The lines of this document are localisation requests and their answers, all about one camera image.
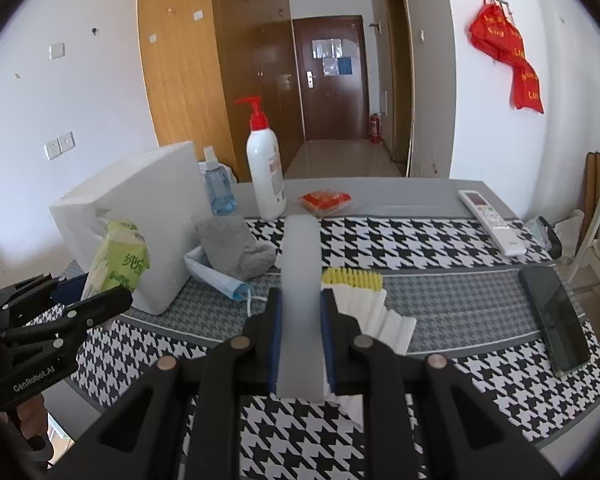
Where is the yellow bristle brush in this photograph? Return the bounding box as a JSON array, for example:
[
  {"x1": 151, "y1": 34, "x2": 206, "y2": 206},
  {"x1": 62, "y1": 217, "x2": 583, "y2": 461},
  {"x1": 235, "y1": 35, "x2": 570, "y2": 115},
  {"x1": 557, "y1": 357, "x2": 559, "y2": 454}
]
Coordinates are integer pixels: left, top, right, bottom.
[{"x1": 321, "y1": 267, "x2": 383, "y2": 292}]

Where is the wooden wardrobe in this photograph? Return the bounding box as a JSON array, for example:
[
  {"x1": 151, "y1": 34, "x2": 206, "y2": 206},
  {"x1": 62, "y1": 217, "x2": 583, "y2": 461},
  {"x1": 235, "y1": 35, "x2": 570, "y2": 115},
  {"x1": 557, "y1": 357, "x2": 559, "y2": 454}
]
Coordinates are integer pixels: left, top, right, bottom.
[{"x1": 137, "y1": 0, "x2": 306, "y2": 183}]

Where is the dark plastic object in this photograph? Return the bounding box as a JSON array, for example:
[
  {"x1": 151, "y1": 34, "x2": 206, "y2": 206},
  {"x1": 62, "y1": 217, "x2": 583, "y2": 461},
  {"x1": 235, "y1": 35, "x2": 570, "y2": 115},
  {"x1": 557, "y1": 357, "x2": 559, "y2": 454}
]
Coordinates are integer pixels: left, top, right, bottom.
[{"x1": 537, "y1": 216, "x2": 563, "y2": 261}]

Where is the white foam box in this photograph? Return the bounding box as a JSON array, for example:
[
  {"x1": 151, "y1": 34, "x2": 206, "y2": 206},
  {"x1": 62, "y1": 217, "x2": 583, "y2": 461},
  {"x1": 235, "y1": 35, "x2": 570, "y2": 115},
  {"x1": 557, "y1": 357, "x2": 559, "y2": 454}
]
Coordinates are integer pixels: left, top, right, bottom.
[{"x1": 49, "y1": 141, "x2": 208, "y2": 316}]

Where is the wooden side door frame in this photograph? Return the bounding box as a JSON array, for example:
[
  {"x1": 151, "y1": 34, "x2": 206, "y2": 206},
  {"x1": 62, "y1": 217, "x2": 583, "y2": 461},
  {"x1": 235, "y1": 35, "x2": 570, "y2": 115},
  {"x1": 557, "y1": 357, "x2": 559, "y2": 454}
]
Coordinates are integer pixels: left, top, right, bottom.
[{"x1": 385, "y1": 0, "x2": 415, "y2": 166}]

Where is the red snack packet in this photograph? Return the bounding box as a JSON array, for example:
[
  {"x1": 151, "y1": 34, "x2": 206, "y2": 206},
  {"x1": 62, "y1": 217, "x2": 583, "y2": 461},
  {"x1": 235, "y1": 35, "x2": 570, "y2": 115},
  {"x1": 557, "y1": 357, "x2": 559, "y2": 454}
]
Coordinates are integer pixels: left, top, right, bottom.
[{"x1": 298, "y1": 190, "x2": 352, "y2": 218}]

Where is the houndstooth tablecloth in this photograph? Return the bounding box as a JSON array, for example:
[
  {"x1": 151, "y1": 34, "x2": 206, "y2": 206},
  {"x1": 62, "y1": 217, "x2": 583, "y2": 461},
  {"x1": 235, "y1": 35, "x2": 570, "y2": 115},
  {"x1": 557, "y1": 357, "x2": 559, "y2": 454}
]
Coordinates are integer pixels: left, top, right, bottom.
[{"x1": 27, "y1": 215, "x2": 600, "y2": 480}]

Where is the blue face mask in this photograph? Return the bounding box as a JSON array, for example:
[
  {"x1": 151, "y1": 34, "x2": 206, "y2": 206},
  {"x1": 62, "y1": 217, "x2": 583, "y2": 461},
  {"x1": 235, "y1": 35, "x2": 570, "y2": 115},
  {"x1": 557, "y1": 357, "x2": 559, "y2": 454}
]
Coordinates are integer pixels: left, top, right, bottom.
[{"x1": 184, "y1": 246, "x2": 269, "y2": 312}]

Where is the white pump bottle red nozzle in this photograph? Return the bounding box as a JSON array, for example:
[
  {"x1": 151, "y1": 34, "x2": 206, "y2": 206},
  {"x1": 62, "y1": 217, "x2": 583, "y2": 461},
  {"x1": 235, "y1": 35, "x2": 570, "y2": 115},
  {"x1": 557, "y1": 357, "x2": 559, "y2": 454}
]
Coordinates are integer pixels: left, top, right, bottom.
[{"x1": 234, "y1": 96, "x2": 287, "y2": 221}]

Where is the pale translucent strip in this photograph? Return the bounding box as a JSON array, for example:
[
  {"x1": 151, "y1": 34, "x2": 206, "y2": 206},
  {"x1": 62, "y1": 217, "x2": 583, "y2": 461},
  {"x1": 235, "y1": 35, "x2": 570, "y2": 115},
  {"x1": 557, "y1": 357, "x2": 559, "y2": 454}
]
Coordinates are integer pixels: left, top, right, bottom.
[{"x1": 276, "y1": 214, "x2": 328, "y2": 403}]

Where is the black smartphone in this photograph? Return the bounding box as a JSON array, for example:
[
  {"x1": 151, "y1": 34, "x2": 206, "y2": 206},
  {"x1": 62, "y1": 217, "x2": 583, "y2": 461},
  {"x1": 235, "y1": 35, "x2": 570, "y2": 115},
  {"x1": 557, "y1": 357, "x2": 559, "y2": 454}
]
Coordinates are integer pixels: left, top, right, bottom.
[{"x1": 517, "y1": 265, "x2": 592, "y2": 377}]

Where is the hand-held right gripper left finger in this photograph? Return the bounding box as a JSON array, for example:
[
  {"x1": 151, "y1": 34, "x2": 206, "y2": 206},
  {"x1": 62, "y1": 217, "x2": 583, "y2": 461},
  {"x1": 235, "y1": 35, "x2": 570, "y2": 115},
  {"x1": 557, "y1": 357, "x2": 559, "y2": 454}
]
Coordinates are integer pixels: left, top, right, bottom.
[{"x1": 45, "y1": 287, "x2": 283, "y2": 480}]

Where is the brown cardboard sheet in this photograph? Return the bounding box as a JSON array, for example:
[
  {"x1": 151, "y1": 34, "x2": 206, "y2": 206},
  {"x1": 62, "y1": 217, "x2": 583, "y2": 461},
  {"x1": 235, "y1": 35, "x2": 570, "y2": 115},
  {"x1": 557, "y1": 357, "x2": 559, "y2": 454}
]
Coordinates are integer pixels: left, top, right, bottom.
[{"x1": 585, "y1": 152, "x2": 600, "y2": 221}]

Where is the red wall banner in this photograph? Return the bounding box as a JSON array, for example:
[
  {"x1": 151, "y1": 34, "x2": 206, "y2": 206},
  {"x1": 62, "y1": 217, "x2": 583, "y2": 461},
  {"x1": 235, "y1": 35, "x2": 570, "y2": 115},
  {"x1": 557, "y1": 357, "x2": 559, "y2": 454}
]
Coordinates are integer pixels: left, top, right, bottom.
[{"x1": 468, "y1": 2, "x2": 545, "y2": 113}]

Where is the green tissue packet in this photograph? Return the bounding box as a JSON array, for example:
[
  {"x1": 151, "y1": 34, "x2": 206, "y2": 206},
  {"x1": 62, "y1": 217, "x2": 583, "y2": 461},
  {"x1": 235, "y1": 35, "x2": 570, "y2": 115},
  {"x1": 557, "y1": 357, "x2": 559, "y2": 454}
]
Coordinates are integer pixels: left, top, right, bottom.
[{"x1": 82, "y1": 220, "x2": 151, "y2": 302}]

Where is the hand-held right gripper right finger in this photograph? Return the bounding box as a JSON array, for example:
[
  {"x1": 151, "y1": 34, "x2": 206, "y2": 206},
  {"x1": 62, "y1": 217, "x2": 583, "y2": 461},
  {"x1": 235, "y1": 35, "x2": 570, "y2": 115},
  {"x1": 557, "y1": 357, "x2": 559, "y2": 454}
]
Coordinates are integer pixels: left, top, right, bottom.
[{"x1": 320, "y1": 287, "x2": 561, "y2": 480}]

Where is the white remote control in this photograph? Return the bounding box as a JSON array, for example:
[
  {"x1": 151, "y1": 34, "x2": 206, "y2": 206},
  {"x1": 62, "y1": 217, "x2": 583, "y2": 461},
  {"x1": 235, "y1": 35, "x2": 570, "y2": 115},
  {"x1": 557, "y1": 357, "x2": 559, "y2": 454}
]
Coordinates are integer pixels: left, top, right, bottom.
[{"x1": 457, "y1": 189, "x2": 526, "y2": 256}]

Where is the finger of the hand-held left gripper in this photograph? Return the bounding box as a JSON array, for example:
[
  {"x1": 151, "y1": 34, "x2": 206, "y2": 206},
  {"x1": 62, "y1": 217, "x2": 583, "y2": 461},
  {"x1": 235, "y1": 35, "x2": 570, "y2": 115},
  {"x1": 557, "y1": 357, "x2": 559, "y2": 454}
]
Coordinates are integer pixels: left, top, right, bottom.
[
  {"x1": 0, "y1": 287, "x2": 134, "y2": 357},
  {"x1": 0, "y1": 273, "x2": 89, "y2": 312}
]

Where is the person's left hand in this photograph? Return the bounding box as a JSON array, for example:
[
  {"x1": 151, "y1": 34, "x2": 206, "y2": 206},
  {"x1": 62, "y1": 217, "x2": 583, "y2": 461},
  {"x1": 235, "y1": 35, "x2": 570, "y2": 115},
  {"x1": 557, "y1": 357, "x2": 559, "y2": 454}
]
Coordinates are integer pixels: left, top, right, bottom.
[{"x1": 16, "y1": 392, "x2": 49, "y2": 442}]

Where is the blue spray bottle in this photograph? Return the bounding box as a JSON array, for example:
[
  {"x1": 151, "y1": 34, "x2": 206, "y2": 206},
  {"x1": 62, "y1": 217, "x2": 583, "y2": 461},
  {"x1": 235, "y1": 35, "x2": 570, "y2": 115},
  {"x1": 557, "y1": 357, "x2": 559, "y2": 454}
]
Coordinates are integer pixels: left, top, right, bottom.
[{"x1": 200, "y1": 146, "x2": 238, "y2": 217}]

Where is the grey sock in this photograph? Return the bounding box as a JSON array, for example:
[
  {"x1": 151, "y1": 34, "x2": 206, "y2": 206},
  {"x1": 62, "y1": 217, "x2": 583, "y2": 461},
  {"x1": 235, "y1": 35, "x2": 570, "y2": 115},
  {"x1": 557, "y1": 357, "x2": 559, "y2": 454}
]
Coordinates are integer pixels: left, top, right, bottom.
[{"x1": 196, "y1": 215, "x2": 277, "y2": 281}]

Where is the dark brown door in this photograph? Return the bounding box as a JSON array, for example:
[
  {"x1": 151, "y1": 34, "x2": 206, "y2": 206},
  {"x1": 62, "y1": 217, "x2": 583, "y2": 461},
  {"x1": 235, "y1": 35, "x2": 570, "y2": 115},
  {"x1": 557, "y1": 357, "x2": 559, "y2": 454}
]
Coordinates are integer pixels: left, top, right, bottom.
[{"x1": 292, "y1": 16, "x2": 370, "y2": 141}]

